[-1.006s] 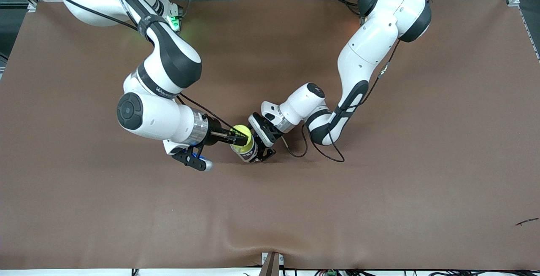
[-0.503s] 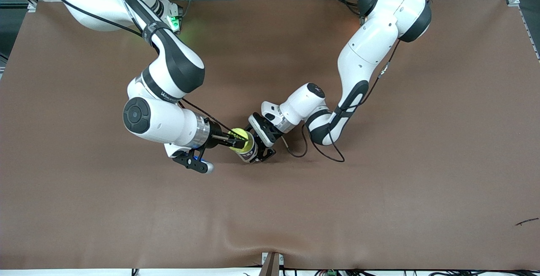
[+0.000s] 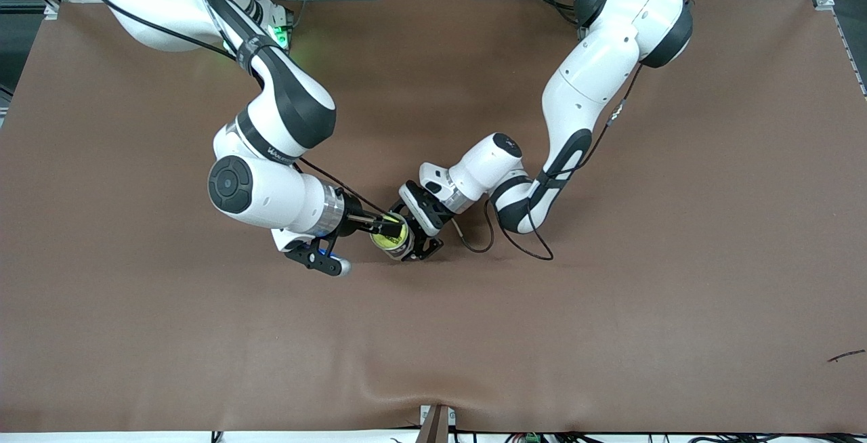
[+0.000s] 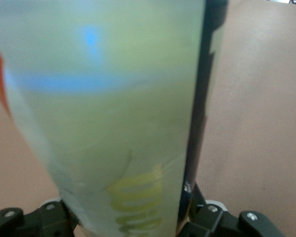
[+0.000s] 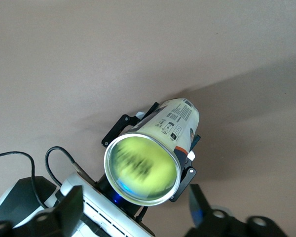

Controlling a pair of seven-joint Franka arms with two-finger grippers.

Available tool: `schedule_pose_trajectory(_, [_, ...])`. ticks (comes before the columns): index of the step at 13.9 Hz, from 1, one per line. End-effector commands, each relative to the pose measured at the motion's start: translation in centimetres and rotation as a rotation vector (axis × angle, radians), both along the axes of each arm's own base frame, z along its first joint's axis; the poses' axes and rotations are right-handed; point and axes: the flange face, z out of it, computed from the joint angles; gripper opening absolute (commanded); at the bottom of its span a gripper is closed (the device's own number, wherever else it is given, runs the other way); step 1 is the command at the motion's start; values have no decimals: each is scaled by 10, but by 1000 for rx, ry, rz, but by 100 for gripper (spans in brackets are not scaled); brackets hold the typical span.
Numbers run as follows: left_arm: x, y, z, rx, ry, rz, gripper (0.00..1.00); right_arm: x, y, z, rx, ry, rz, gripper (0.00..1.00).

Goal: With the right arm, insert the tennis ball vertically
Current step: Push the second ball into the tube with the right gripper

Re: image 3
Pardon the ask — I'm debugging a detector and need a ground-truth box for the yellow Roland Garros tennis ball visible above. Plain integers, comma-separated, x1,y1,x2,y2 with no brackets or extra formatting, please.
371,223,409,251

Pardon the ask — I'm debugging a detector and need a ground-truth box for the clear plastic tennis ball can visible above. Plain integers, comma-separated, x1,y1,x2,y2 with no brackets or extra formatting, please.
370,216,415,262

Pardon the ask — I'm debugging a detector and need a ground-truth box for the brown table mat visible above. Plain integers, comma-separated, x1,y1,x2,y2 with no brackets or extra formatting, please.
0,0,867,434

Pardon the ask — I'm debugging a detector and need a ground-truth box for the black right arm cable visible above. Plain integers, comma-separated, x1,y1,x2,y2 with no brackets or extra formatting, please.
68,0,392,217

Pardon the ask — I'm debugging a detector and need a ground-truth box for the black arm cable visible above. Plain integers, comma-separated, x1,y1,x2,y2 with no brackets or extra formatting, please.
452,64,644,261
68,0,392,217

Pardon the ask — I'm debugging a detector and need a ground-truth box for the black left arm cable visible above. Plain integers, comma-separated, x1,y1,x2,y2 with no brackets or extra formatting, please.
452,64,644,261

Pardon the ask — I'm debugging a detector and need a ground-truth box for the metal table edge bracket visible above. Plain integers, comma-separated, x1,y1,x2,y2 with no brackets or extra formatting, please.
419,404,457,443

